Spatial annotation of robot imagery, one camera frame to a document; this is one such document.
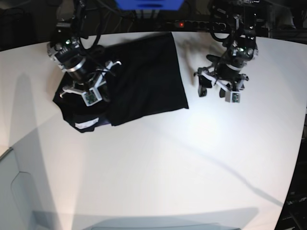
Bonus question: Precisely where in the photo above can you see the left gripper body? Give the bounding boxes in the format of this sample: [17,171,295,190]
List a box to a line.
[193,66,249,92]

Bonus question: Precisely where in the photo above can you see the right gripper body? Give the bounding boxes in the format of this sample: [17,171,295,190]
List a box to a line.
[59,60,122,98]

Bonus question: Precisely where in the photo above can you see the black T-shirt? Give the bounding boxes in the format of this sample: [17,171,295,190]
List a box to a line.
[53,33,188,133]

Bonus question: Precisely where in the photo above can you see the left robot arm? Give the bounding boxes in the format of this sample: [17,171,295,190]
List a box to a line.
[194,0,259,103]

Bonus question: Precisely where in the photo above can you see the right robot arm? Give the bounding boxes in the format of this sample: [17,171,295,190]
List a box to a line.
[47,0,121,106]

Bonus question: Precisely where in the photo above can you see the black power strip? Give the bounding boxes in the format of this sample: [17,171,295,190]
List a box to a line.
[166,20,227,32]

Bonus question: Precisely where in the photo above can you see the blue box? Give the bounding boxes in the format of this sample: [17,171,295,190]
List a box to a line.
[115,0,184,11]

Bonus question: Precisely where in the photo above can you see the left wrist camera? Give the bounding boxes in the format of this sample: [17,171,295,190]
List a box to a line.
[225,91,241,103]

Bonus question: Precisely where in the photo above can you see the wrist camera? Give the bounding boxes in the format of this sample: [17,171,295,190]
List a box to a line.
[225,91,241,103]
[81,88,102,106]

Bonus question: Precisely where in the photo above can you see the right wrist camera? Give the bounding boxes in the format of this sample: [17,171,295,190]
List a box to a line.
[81,88,102,106]

